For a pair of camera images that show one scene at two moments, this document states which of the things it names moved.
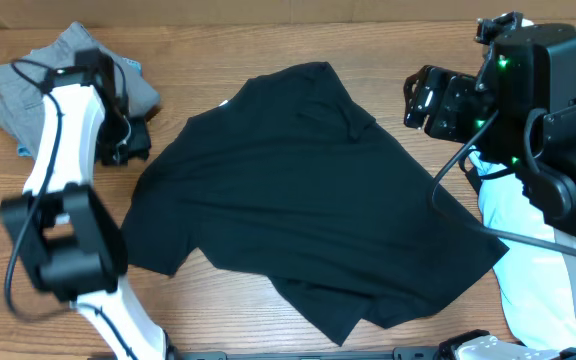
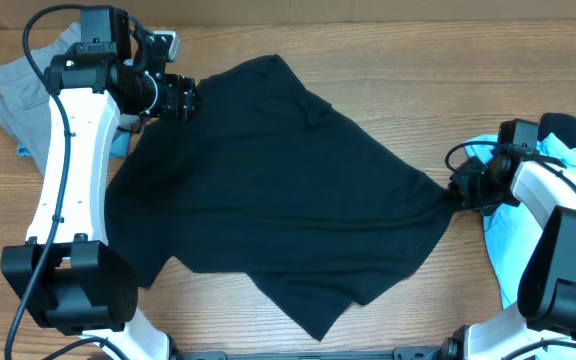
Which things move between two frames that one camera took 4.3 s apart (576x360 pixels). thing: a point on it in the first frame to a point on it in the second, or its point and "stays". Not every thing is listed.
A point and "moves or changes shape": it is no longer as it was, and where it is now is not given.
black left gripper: [140, 146] to [178, 98]
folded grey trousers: [17, 100] stays
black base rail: [409, 353] stays
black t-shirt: [288, 185] moves or changes shape
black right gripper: [450, 93] to [459, 186]
